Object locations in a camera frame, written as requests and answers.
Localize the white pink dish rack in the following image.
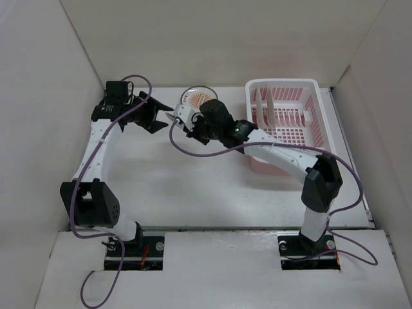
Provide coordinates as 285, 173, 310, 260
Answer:
245, 78, 339, 176

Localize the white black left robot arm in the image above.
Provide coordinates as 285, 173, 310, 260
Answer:
60, 75, 172, 256

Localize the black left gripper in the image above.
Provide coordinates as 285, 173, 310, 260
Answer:
124, 93, 173, 132

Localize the green red rimmed plate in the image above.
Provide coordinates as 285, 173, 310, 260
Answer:
165, 112, 180, 124

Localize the orange sunburst plate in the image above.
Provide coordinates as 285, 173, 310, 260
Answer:
255, 88, 265, 128
180, 86, 218, 111

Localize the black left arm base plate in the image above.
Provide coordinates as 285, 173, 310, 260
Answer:
102, 235, 165, 271

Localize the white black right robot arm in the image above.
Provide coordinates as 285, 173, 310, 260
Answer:
175, 99, 343, 255

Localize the white plate grey floral emblem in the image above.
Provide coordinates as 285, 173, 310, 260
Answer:
266, 86, 276, 127

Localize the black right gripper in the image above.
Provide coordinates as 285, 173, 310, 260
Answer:
183, 113, 222, 145

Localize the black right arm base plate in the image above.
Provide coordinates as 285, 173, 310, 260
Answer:
277, 234, 341, 270

